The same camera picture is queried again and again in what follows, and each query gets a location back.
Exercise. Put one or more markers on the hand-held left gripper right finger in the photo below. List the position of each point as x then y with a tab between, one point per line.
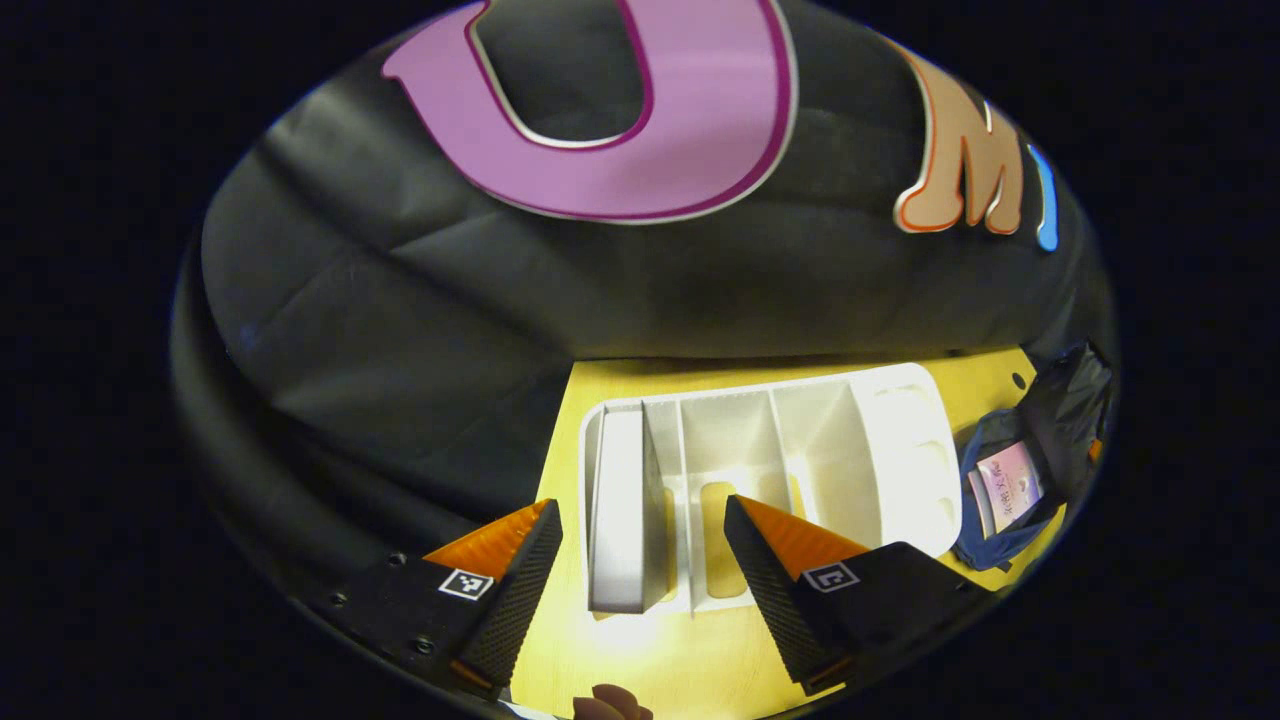
775	600

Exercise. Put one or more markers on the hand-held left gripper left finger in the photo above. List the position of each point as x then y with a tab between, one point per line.
515	600

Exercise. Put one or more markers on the white bookshelf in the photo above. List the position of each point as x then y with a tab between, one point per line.
730	440

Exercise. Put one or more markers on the blue schoolbag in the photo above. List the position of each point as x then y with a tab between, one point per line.
1000	548

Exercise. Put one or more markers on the pink book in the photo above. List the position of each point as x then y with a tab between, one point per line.
1010	485

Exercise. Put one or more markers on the black backdrop cloth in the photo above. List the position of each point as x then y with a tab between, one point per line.
400	330

